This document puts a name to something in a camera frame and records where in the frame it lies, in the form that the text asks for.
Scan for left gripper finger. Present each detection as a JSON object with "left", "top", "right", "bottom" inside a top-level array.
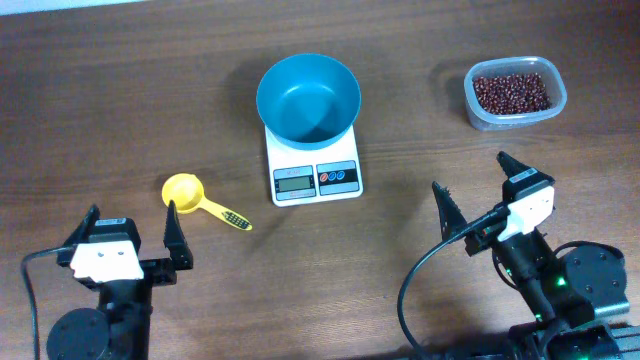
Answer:
[
  {"left": 64, "top": 204, "right": 100, "bottom": 246},
  {"left": 163, "top": 200, "right": 193, "bottom": 270}
]

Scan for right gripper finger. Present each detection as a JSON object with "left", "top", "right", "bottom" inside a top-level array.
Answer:
[
  {"left": 432, "top": 181, "right": 467, "bottom": 241},
  {"left": 496, "top": 151, "right": 531, "bottom": 179}
]

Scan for yellow measuring scoop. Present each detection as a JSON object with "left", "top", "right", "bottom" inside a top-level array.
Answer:
[{"left": 161, "top": 173, "right": 253, "bottom": 231}]

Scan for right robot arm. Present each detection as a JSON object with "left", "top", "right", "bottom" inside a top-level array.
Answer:
[{"left": 432, "top": 152, "right": 639, "bottom": 359}]

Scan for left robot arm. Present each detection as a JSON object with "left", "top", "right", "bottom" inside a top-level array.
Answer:
[{"left": 46, "top": 201, "right": 193, "bottom": 359}]

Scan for white digital kitchen scale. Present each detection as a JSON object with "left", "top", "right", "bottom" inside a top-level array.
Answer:
[{"left": 265, "top": 127, "right": 364, "bottom": 207}]

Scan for teal plastic bowl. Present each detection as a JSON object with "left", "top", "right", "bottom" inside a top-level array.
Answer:
[{"left": 256, "top": 53, "right": 362, "bottom": 150}]

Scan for red beans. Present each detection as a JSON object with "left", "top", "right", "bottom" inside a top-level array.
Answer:
[{"left": 472, "top": 73, "right": 551, "bottom": 115}]

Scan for clear plastic container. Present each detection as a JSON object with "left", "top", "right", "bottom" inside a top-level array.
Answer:
[{"left": 463, "top": 56, "right": 568, "bottom": 131}]

